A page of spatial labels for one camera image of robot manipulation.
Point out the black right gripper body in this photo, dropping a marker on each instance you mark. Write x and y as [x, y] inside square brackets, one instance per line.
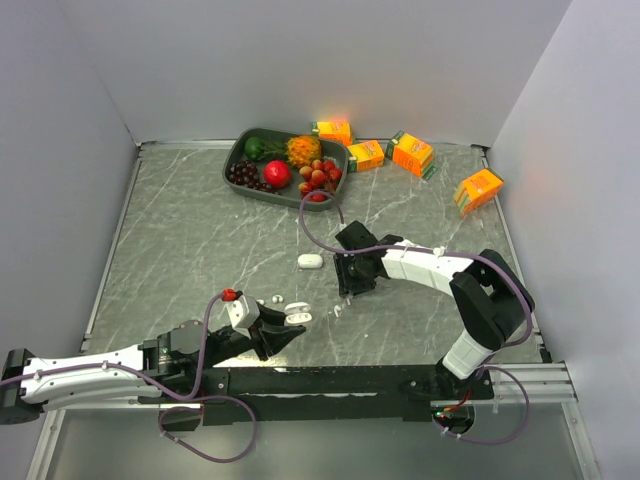
[350, 275]

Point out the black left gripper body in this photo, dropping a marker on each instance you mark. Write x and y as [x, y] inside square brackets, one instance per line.
[233, 343]

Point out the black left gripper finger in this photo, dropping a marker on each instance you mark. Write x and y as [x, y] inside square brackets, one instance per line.
[270, 317]
[276, 338]

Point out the white square charging case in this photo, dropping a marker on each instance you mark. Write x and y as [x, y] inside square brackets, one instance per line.
[297, 313]

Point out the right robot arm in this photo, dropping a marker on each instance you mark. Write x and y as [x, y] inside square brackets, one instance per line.
[491, 301]

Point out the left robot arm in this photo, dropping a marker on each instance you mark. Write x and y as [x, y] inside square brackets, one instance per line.
[170, 365]

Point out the white oval charging case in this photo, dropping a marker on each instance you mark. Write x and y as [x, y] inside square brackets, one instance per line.
[310, 261]

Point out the dark grey fruit tray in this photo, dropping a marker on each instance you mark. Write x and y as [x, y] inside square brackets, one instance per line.
[289, 196]

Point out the orange box middle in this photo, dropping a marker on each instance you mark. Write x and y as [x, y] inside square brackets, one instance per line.
[365, 156]

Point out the red pomegranate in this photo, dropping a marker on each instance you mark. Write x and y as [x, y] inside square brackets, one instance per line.
[277, 174]

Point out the orange sponge box near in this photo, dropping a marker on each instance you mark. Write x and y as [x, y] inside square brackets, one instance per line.
[410, 153]

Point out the orange pineapple toy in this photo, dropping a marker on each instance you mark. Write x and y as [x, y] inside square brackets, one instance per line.
[303, 150]

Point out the orange striped sponge box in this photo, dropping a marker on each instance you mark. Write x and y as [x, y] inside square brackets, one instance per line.
[476, 190]

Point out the orange box back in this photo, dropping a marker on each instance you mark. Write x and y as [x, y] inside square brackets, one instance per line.
[337, 131]

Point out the dark purple grapes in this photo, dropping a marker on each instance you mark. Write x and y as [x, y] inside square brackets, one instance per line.
[249, 175]

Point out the green pepper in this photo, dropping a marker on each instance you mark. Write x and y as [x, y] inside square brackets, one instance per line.
[254, 149]

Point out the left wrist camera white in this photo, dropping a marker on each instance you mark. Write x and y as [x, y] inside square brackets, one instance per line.
[242, 310]

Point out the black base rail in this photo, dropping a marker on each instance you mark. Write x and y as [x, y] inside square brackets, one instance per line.
[407, 392]

